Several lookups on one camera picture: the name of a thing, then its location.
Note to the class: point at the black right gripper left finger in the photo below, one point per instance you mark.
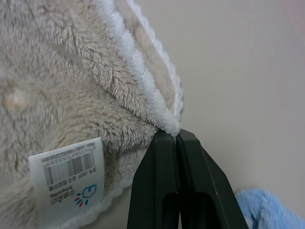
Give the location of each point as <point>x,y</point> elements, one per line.
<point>152,171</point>

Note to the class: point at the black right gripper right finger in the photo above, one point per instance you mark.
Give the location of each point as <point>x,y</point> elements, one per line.
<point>205,176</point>

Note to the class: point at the beige fluffy towel white trim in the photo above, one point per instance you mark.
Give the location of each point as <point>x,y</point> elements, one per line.
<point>71,83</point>

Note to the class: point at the light blue fluffy towel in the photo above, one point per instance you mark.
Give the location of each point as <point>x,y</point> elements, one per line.
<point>269,210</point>

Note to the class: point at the white barcode care label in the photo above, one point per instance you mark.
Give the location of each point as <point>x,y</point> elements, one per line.
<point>71,176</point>

